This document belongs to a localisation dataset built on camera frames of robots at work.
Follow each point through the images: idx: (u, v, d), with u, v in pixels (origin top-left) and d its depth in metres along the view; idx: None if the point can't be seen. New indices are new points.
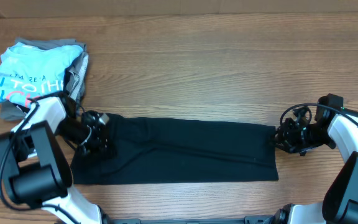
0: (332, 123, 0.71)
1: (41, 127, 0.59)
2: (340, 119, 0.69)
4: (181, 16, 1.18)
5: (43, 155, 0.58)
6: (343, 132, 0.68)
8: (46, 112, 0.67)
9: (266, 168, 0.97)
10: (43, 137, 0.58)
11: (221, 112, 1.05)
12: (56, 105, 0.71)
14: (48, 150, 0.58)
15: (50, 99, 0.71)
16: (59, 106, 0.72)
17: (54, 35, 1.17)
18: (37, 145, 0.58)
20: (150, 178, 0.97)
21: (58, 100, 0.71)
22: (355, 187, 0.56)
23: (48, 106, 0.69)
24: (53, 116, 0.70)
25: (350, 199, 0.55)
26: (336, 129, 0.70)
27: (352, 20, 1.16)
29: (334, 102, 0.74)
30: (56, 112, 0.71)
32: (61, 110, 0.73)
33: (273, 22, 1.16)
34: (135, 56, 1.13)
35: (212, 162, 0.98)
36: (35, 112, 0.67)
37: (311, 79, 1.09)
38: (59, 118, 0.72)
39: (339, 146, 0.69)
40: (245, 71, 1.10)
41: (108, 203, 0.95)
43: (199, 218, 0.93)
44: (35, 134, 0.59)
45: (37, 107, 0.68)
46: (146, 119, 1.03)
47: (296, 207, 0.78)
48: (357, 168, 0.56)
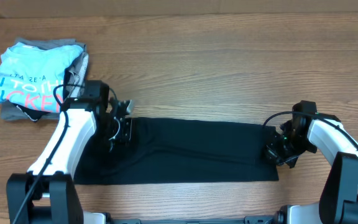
0: (311, 128, 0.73)
1: (63, 182, 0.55)
2: (316, 123, 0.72)
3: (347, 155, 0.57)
4: (181, 16, 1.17)
5: (58, 211, 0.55)
6: (322, 135, 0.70)
8: (76, 139, 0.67)
9: (266, 168, 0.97)
10: (61, 194, 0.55)
11: (221, 112, 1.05)
12: (87, 124, 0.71)
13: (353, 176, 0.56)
14: (63, 208, 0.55)
15: (82, 115, 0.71)
16: (90, 124, 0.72)
17: (54, 35, 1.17)
18: (53, 201, 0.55)
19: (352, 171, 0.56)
20: (150, 178, 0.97)
21: (91, 117, 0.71)
22: (348, 188, 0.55)
23: (79, 127, 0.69)
24: (82, 137, 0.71)
25: (346, 200, 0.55)
26: (316, 134, 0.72)
27: (352, 20, 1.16)
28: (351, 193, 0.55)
29: (307, 110, 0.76)
30: (87, 131, 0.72)
32: (91, 127, 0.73)
33: (273, 22, 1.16)
34: (135, 56, 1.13)
35: (212, 162, 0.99)
36: (63, 140, 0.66)
37: (311, 79, 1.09)
38: (88, 136, 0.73)
39: (322, 150, 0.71)
40: (245, 71, 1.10)
41: (109, 203, 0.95)
43: (198, 218, 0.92)
44: (54, 188, 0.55)
45: (65, 132, 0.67)
46: (146, 119, 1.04)
47: (293, 208, 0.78)
48: (346, 168, 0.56)
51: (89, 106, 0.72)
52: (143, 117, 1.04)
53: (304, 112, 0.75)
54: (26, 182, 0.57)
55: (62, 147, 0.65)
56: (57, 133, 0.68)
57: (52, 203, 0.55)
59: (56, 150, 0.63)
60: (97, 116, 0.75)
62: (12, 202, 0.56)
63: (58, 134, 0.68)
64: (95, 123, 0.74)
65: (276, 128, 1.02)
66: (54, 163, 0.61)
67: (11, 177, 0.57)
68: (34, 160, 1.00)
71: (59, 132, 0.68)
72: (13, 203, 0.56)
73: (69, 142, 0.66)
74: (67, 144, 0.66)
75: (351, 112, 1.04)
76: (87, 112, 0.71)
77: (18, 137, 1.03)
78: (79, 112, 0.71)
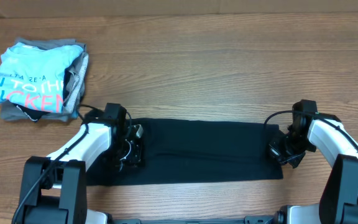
0: (311, 129, 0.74)
1: (77, 168, 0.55)
2: (317, 123, 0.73)
3: (347, 157, 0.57)
4: (180, 16, 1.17)
5: (66, 195, 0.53)
6: (323, 135, 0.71)
8: (92, 142, 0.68)
9: (266, 167, 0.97)
10: (74, 178, 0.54)
11: (222, 112, 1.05)
12: (104, 135, 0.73)
13: (353, 178, 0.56)
14: (71, 196, 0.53)
15: (101, 128, 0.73)
16: (106, 137, 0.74)
17: (55, 35, 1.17)
18: (64, 187, 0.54)
19: (353, 173, 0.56)
20: (151, 178, 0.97)
21: (109, 130, 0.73)
22: (348, 190, 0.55)
23: (97, 135, 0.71)
24: (98, 145, 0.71)
25: (346, 202, 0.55)
26: (317, 134, 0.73)
27: (352, 20, 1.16)
28: (352, 195, 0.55)
29: (307, 109, 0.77)
30: (102, 142, 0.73)
32: (106, 141, 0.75)
33: (273, 22, 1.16)
34: (135, 56, 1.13)
35: (213, 162, 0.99)
36: (82, 139, 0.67)
37: (311, 79, 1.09)
38: (102, 149, 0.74)
39: (323, 150, 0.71)
40: (245, 71, 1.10)
41: (109, 202, 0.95)
43: (198, 218, 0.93)
44: (67, 172, 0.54)
45: (86, 135, 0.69)
46: (149, 120, 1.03)
47: (293, 208, 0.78)
48: (346, 169, 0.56)
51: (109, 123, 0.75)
52: (145, 118, 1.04)
53: (304, 111, 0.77)
54: (42, 164, 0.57)
55: (80, 145, 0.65)
56: (76, 137, 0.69)
57: (63, 186, 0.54)
59: (74, 146, 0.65)
60: (114, 135, 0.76)
62: (25, 182, 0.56)
63: (76, 138, 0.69)
64: (110, 140, 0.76)
65: (279, 126, 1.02)
66: (71, 154, 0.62)
67: (30, 159, 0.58)
68: None
71: (77, 137, 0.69)
72: (26, 182, 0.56)
73: (86, 143, 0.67)
74: (85, 143, 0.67)
75: (351, 112, 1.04)
76: (105, 127, 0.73)
77: (18, 137, 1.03)
78: (98, 126, 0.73)
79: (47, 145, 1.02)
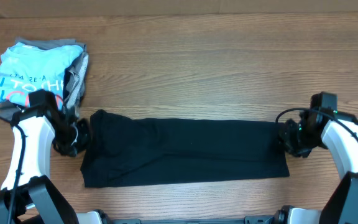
0: (325, 130, 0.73)
1: (43, 186, 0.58)
2: (332, 126, 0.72)
3: (357, 177, 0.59)
4: (181, 16, 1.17)
5: (48, 214, 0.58)
6: (336, 140, 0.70)
8: (38, 146, 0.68)
9: (266, 165, 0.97)
10: (45, 196, 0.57)
11: (221, 112, 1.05)
12: (44, 129, 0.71)
13: None
14: (51, 211, 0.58)
15: (35, 123, 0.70)
16: (47, 128, 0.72)
17: (54, 35, 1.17)
18: (40, 208, 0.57)
19: None
20: (151, 177, 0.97)
21: (45, 121, 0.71)
22: (351, 210, 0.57)
23: (37, 134, 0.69)
24: (45, 143, 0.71)
25: (347, 221, 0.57)
26: (329, 135, 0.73)
27: (352, 20, 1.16)
28: (353, 215, 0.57)
29: (325, 106, 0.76)
30: (46, 136, 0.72)
32: (49, 130, 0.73)
33: (273, 22, 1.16)
34: (135, 56, 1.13)
35: (214, 160, 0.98)
36: (25, 149, 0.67)
37: (311, 79, 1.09)
38: (50, 139, 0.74)
39: (332, 154, 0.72)
40: (245, 71, 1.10)
41: (108, 202, 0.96)
43: (198, 218, 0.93)
44: (35, 193, 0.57)
45: (25, 140, 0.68)
46: (155, 120, 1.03)
47: (294, 210, 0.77)
48: (352, 188, 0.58)
51: (40, 111, 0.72)
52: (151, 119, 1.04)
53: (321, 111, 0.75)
54: (4, 198, 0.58)
55: (28, 158, 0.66)
56: (17, 147, 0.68)
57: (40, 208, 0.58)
59: (23, 160, 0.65)
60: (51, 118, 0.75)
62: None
63: (18, 149, 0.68)
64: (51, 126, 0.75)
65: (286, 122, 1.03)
66: (25, 173, 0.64)
67: None
68: None
71: (19, 147, 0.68)
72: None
73: (34, 150, 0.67)
74: (32, 153, 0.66)
75: (351, 112, 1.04)
76: (39, 119, 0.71)
77: None
78: (31, 122, 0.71)
79: None
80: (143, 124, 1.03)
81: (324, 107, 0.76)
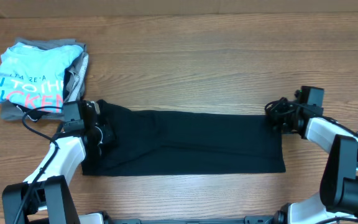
0: (309, 126, 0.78)
1: (58, 184, 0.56)
2: (314, 120, 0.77)
3: (344, 137, 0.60)
4: (180, 16, 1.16)
5: (55, 214, 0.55)
6: (321, 130, 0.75)
8: (66, 158, 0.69)
9: (266, 163, 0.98)
10: (58, 195, 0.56)
11: (221, 112, 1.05)
12: (76, 147, 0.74)
13: (351, 155, 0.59)
14: (59, 212, 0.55)
15: (71, 140, 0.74)
16: (79, 148, 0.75)
17: (55, 35, 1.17)
18: (50, 205, 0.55)
19: (350, 151, 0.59)
20: (150, 171, 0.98)
21: (79, 141, 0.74)
22: (347, 168, 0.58)
23: (69, 148, 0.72)
24: (72, 158, 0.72)
25: (345, 178, 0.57)
26: (314, 130, 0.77)
27: (352, 20, 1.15)
28: (350, 170, 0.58)
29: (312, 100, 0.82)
30: (76, 154, 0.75)
32: (81, 152, 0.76)
33: (273, 22, 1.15)
34: (135, 56, 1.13)
35: (213, 157, 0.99)
36: (54, 157, 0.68)
37: (311, 79, 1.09)
38: (78, 159, 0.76)
39: (322, 144, 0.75)
40: (245, 71, 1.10)
41: (109, 202, 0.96)
43: (198, 218, 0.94)
44: (49, 190, 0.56)
45: (58, 150, 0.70)
46: (153, 112, 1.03)
47: (293, 205, 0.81)
48: (343, 147, 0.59)
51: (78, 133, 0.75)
52: (151, 114, 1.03)
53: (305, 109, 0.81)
54: (20, 191, 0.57)
55: (54, 164, 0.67)
56: (48, 156, 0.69)
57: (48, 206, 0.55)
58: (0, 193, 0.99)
59: (48, 164, 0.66)
60: (85, 144, 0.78)
62: (9, 212, 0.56)
63: (48, 155, 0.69)
64: (84, 149, 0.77)
65: None
66: (47, 173, 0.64)
67: (5, 190, 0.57)
68: (35, 160, 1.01)
71: (49, 155, 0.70)
72: (9, 212, 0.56)
73: (61, 159, 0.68)
74: (59, 160, 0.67)
75: (351, 112, 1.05)
76: (75, 139, 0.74)
77: (18, 138, 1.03)
78: (67, 139, 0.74)
79: (46, 145, 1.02)
80: (144, 120, 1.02)
81: (309, 104, 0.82)
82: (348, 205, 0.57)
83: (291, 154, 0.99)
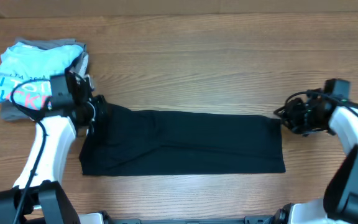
0: (334, 115, 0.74)
1: (51, 191, 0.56)
2: (341, 110, 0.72)
3: None
4: (181, 16, 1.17)
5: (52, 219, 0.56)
6: (344, 124, 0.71)
8: (56, 148, 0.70)
9: (266, 163, 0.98)
10: (53, 203, 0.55)
11: (221, 112, 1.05)
12: (66, 130, 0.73)
13: None
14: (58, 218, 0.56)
15: (59, 121, 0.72)
16: (69, 130, 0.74)
17: (55, 35, 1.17)
18: (46, 212, 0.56)
19: None
20: (151, 171, 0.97)
21: (68, 122, 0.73)
22: (355, 182, 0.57)
23: (58, 134, 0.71)
24: (62, 144, 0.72)
25: (351, 191, 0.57)
26: (338, 120, 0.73)
27: (352, 20, 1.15)
28: None
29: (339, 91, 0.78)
30: (66, 137, 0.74)
32: (71, 132, 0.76)
33: (273, 22, 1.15)
34: (135, 56, 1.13)
35: (214, 156, 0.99)
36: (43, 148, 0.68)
37: (311, 79, 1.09)
38: (68, 142, 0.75)
39: (340, 136, 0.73)
40: (245, 71, 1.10)
41: (109, 202, 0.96)
43: (198, 218, 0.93)
44: (43, 198, 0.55)
45: (45, 138, 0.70)
46: (154, 113, 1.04)
47: (296, 206, 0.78)
48: None
51: (66, 112, 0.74)
52: (151, 115, 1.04)
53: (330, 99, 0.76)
54: (13, 197, 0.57)
55: (44, 160, 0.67)
56: (38, 146, 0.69)
57: (45, 213, 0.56)
58: None
59: (39, 160, 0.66)
60: (75, 119, 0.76)
62: (5, 219, 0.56)
63: (38, 145, 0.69)
64: (74, 128, 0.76)
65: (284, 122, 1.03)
66: (39, 174, 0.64)
67: None
68: None
71: (38, 145, 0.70)
72: (5, 220, 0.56)
73: (51, 152, 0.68)
74: (48, 155, 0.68)
75: None
76: (63, 119, 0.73)
77: (18, 138, 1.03)
78: (55, 120, 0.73)
79: None
80: (143, 120, 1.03)
81: (335, 94, 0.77)
82: (350, 215, 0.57)
83: (291, 154, 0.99)
